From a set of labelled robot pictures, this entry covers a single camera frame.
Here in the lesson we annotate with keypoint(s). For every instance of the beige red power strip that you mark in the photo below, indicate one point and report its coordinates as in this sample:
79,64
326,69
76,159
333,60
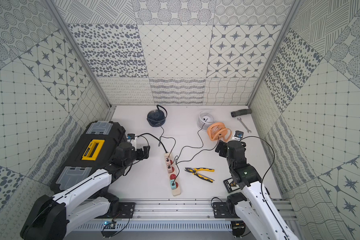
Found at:
172,176

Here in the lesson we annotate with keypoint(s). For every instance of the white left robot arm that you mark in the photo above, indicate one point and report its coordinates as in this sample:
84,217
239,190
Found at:
52,218

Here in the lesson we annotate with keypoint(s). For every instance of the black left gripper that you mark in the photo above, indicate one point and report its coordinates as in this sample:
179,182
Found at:
141,153

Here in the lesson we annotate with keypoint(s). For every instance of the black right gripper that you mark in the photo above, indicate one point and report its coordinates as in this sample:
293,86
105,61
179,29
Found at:
224,148

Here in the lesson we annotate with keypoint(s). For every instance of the dark blue desk fan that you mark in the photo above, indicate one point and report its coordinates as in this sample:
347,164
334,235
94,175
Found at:
157,117

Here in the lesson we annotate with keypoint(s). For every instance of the teal usb charger plug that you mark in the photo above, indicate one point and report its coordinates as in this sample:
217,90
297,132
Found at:
173,184

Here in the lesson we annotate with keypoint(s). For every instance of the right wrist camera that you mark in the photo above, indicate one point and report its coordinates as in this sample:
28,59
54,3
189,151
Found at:
238,136

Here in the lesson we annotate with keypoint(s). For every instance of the black cylindrical handle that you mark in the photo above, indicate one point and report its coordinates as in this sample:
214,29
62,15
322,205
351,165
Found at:
242,112

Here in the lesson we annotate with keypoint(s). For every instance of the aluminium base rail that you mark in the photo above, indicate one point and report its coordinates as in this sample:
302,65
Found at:
166,215

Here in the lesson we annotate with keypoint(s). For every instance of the silver wrench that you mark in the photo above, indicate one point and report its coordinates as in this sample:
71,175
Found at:
244,125

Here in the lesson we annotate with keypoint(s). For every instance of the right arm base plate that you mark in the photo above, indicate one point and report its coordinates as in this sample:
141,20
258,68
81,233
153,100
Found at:
221,211

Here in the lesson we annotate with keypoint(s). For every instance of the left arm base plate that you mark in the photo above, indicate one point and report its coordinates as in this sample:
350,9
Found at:
123,210

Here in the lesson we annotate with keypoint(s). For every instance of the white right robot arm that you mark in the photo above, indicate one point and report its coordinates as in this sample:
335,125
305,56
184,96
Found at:
252,204

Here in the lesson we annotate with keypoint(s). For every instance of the pink usb charger plug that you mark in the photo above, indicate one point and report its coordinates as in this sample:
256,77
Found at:
170,168

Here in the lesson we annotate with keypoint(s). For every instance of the black charging board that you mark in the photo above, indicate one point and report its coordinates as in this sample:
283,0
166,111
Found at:
230,185

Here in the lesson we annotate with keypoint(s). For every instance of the yellow black pliers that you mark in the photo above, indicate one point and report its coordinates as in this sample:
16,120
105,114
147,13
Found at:
196,172

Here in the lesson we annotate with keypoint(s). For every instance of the black yellow toolbox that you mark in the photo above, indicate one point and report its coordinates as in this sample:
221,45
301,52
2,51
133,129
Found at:
92,152

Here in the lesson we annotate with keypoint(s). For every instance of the orange desk fan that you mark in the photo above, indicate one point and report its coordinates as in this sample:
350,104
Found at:
218,131

